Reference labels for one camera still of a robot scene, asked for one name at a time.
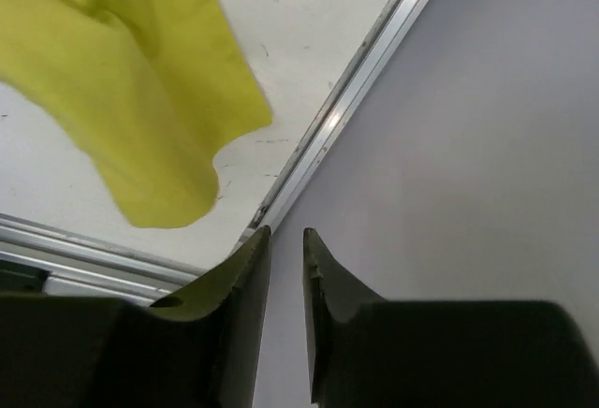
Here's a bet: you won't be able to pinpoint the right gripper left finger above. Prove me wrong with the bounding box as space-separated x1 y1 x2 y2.
1 227 271 407

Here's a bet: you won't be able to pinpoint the aluminium rail frame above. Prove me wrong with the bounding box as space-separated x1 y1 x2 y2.
1 0 429 304

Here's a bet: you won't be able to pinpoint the yellow-green trousers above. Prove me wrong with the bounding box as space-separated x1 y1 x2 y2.
1 0 272 228

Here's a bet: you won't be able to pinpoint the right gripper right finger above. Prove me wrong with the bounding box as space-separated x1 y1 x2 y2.
303 228 598 407

